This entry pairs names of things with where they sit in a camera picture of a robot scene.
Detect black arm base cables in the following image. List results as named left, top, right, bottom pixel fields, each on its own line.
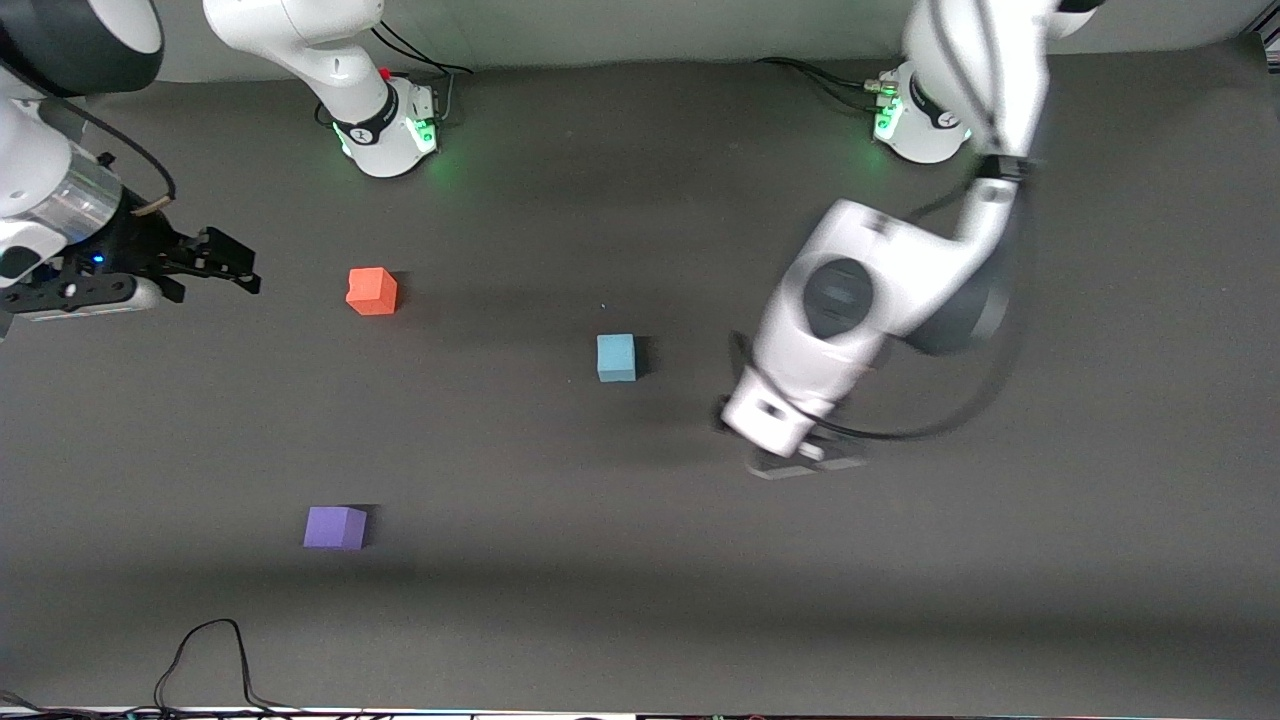
left=372, top=20, right=476, bottom=129
left=755, top=20, right=906, bottom=113

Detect light blue foam block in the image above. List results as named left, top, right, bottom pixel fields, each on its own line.
left=597, top=334, right=639, bottom=383

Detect dark grey table mat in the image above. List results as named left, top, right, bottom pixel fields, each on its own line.
left=0, top=35, right=1280, bottom=716

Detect black left arm base cables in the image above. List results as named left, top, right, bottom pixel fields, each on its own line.
left=755, top=20, right=906, bottom=113

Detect purple foam block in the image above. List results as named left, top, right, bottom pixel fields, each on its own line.
left=303, top=506, right=368, bottom=551

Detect black right arm base cables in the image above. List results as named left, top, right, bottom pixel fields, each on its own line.
left=372, top=20, right=476, bottom=129

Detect orange foam block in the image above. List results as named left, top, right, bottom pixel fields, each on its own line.
left=346, top=267, right=399, bottom=317

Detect thin black looped cable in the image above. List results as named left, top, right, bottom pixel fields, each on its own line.
left=153, top=618, right=301, bottom=716

